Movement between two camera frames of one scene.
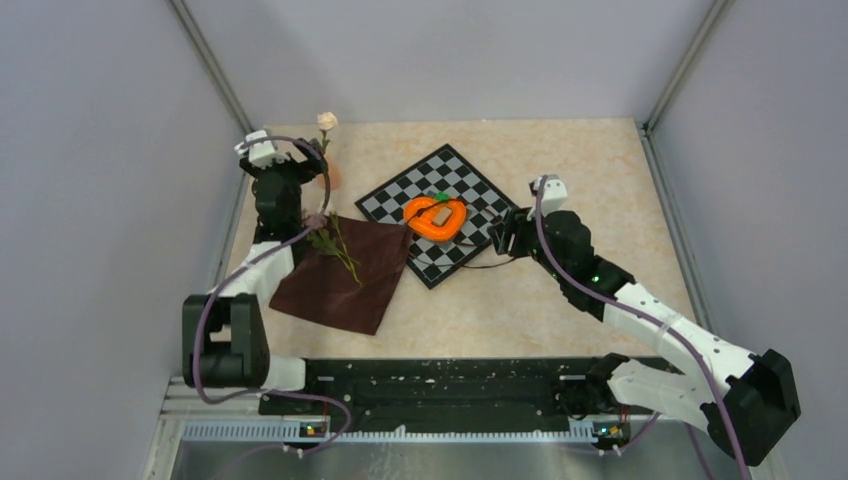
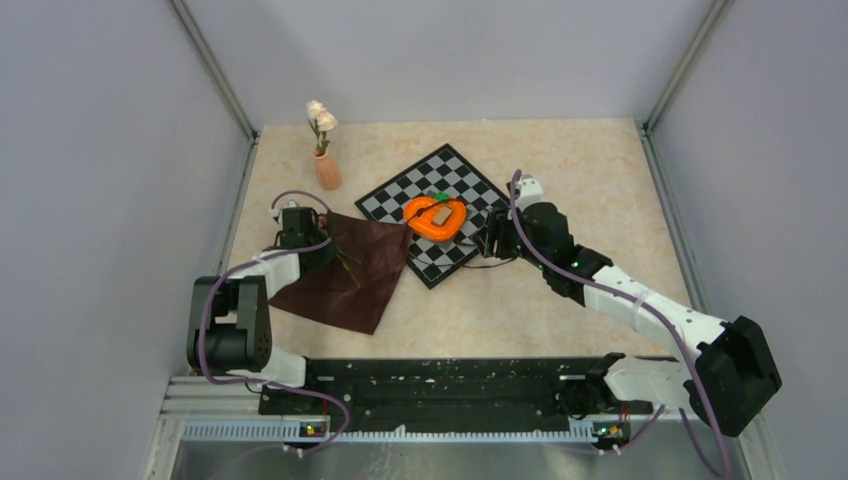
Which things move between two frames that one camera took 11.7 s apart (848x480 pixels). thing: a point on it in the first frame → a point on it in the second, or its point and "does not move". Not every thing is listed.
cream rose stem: [326, 121] → [313, 110]
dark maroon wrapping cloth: [345, 272] does not move
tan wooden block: [442, 216] does not move
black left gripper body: [295, 174] → [317, 236]
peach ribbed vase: [334, 174] does not move
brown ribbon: [449, 265] does not move
